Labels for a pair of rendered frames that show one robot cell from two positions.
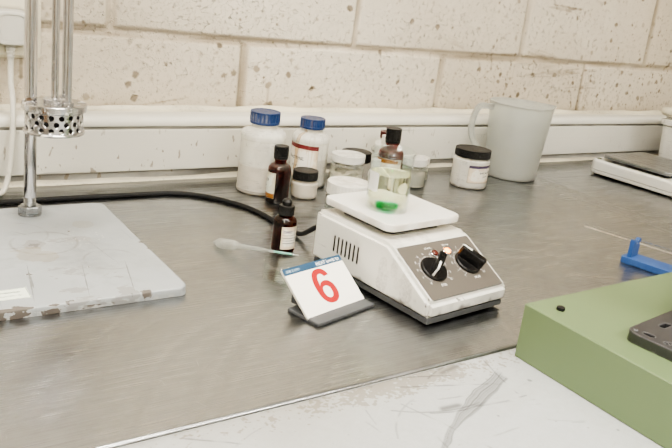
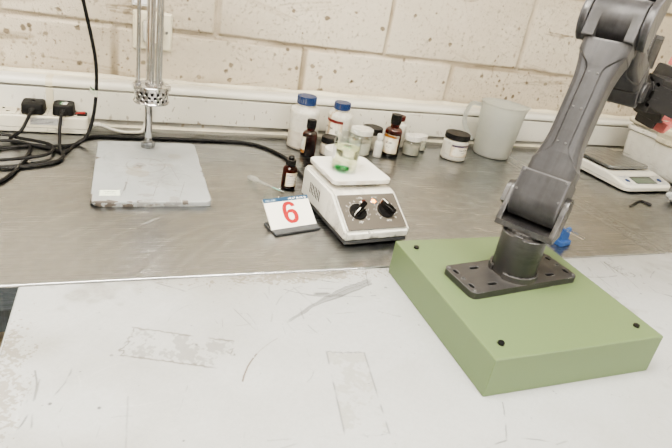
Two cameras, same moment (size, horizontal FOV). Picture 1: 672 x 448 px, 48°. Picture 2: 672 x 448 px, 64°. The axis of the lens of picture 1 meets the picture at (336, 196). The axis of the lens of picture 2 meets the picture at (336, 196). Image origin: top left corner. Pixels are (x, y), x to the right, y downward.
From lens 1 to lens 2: 28 cm
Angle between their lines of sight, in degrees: 14
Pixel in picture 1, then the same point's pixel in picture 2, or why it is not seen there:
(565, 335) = (409, 263)
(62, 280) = (142, 188)
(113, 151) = (212, 112)
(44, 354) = (111, 228)
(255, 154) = (297, 123)
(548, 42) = (541, 60)
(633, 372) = (433, 292)
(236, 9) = (300, 26)
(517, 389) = (373, 291)
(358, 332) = (298, 242)
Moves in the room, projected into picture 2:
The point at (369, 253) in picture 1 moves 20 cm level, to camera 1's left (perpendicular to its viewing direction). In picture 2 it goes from (323, 196) to (223, 169)
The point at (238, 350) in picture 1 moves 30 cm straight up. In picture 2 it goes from (218, 242) to (235, 51)
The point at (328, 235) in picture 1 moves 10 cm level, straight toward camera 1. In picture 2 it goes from (308, 181) to (289, 200)
